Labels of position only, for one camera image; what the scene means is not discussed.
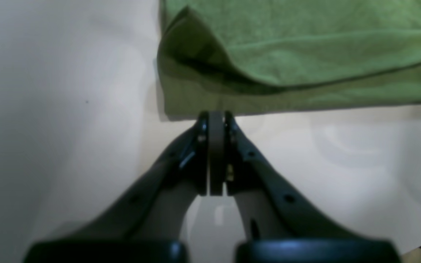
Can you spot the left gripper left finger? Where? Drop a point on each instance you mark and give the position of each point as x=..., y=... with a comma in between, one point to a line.
x=143, y=225

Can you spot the olive green t-shirt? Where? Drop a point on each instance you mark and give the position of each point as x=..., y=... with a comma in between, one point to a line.
x=265, y=56

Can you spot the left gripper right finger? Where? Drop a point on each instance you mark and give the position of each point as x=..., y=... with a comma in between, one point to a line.
x=280, y=223

